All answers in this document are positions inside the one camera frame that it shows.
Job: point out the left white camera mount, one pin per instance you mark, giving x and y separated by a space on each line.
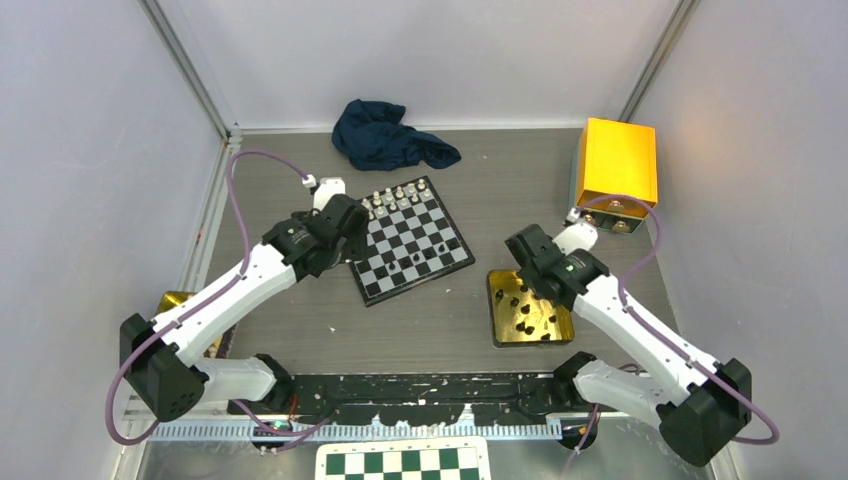
323 190

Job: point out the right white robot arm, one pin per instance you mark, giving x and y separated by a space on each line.
697 403

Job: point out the green white checker board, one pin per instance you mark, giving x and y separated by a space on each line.
465 457

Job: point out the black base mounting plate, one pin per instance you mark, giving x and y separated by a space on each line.
494 399

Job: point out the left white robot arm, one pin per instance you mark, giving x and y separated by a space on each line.
163 358

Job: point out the gold tin with black pieces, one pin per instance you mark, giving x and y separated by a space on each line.
521 318

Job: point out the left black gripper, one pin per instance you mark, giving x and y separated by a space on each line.
353 247

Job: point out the dark blue cloth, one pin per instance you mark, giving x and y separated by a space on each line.
373 138

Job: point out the black white chess board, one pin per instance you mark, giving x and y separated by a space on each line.
411 240

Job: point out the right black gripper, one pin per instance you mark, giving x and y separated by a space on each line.
524 276

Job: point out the gold tin with white pieces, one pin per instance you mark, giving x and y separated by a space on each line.
220 348

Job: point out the orange drawer box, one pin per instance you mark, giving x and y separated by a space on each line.
613 171

